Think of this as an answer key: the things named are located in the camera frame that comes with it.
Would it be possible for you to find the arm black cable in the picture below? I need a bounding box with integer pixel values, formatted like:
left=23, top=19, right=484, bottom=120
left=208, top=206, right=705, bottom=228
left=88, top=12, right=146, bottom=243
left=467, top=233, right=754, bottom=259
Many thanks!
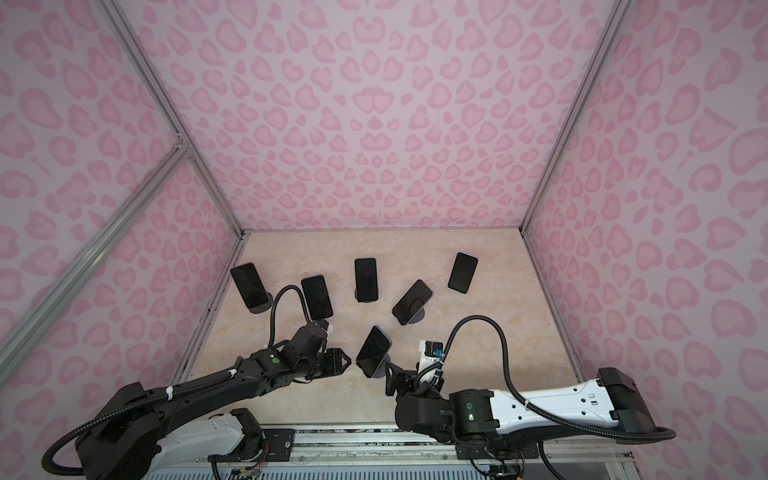
left=267, top=284, right=313, bottom=349
left=442, top=314, right=677, bottom=445

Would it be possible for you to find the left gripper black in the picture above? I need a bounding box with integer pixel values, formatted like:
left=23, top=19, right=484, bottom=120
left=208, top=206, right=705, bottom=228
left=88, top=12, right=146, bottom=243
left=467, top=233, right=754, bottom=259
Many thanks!
left=298, top=345, right=355, bottom=379

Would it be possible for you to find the far left grey stand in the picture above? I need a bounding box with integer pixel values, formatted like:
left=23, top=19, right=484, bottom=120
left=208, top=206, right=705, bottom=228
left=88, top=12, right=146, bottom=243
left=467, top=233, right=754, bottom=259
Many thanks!
left=248, top=293, right=274, bottom=315

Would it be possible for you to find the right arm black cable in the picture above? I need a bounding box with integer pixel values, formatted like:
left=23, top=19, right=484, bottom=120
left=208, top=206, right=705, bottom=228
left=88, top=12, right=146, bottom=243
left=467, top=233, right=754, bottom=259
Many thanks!
left=442, top=314, right=677, bottom=445

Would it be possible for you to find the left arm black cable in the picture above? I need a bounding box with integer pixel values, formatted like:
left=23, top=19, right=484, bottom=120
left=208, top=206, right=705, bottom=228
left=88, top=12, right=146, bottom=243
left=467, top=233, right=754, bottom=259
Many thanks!
left=267, top=284, right=313, bottom=349

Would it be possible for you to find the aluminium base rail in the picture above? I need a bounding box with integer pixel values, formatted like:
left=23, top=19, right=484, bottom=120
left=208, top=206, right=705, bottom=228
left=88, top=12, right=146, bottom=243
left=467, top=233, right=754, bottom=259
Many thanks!
left=143, top=422, right=643, bottom=480

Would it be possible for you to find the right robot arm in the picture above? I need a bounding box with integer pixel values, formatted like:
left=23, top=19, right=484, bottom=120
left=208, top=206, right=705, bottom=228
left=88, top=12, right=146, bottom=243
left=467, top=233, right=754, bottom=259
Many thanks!
left=385, top=363, right=663, bottom=455

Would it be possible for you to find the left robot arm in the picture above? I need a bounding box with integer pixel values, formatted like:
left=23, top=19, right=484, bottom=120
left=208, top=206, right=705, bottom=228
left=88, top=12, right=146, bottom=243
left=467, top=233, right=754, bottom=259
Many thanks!
left=41, top=323, right=351, bottom=479

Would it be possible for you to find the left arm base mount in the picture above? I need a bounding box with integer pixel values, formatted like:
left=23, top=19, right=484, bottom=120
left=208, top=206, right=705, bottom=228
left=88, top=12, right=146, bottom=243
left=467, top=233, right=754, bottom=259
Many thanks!
left=229, top=428, right=296, bottom=463

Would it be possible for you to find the centre right grey stand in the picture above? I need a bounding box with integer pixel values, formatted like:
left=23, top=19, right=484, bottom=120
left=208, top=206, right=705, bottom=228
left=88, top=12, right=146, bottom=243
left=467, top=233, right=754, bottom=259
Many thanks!
left=408, top=308, right=426, bottom=325

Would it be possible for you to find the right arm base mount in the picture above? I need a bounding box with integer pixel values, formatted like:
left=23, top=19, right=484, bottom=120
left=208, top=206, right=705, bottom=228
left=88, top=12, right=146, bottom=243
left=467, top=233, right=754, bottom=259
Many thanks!
left=455, top=443, right=540, bottom=462

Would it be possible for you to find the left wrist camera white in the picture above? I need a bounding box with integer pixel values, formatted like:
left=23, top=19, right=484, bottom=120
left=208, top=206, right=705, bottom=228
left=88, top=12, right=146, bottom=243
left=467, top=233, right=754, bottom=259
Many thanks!
left=312, top=319, right=330, bottom=338

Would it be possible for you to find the grey phone stand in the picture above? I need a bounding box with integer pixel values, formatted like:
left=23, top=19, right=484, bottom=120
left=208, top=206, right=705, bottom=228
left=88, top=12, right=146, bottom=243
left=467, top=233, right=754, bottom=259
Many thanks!
left=371, top=357, right=390, bottom=379

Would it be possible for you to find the black phone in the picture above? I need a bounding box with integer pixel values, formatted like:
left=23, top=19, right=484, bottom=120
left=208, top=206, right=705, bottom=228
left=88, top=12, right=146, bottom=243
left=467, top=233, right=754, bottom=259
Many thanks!
left=447, top=252, right=478, bottom=294
left=301, top=275, right=334, bottom=321
left=354, top=258, right=379, bottom=303
left=355, top=325, right=393, bottom=378
left=230, top=263, right=269, bottom=311

